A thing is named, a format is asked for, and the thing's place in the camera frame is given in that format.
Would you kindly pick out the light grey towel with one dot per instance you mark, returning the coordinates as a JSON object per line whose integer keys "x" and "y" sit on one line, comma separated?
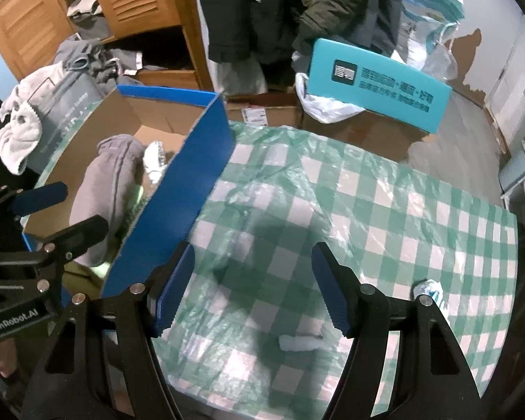
{"x": 22, "y": 127}

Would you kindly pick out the wooden louvered cabinet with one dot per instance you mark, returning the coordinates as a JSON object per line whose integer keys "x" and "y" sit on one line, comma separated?
{"x": 31, "y": 31}

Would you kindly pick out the grey clothes pile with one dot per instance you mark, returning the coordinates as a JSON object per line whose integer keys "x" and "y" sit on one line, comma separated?
{"x": 85, "y": 52}

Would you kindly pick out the teal shoe box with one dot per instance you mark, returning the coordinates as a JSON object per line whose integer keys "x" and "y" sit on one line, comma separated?
{"x": 377, "y": 83}

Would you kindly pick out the grey soft cloth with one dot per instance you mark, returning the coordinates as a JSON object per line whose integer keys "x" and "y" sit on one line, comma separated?
{"x": 106, "y": 190}

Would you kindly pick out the white plastic bag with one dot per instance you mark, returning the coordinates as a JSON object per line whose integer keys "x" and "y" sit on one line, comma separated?
{"x": 323, "y": 110}

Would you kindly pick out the blue white striped cloth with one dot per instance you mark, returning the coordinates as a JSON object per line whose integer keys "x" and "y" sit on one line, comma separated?
{"x": 432, "y": 289}

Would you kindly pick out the blue plastic bag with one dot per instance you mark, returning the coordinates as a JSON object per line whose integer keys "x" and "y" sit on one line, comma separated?
{"x": 426, "y": 34}

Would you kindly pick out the dark hanging jacket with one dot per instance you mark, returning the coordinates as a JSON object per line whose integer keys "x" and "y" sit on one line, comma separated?
{"x": 270, "y": 30}

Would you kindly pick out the person's left hand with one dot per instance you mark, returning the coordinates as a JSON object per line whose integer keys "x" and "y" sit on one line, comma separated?
{"x": 8, "y": 357}

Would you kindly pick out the green bubble wrap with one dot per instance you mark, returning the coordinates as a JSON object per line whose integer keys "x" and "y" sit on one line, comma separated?
{"x": 135, "y": 205}

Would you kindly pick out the blue cardboard box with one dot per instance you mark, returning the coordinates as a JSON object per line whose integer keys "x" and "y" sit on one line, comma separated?
{"x": 192, "y": 125}

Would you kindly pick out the green checkered tablecloth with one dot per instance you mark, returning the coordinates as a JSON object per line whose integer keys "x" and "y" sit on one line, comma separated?
{"x": 283, "y": 191}

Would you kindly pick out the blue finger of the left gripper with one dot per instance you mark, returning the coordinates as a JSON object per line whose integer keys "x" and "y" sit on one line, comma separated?
{"x": 79, "y": 237}
{"x": 42, "y": 198}

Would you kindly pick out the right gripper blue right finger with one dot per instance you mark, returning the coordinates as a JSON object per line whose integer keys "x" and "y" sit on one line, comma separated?
{"x": 327, "y": 273}

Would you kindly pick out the white crumpled cloth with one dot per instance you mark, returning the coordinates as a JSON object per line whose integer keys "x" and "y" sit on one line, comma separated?
{"x": 155, "y": 161}

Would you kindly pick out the grey tote bag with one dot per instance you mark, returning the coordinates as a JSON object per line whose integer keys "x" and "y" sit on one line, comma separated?
{"x": 60, "y": 107}

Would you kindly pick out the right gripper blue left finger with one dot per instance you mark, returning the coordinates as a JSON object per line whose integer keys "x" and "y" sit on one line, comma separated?
{"x": 169, "y": 286}

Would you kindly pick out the small white soft piece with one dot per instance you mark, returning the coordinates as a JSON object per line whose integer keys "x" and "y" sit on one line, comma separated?
{"x": 300, "y": 343}

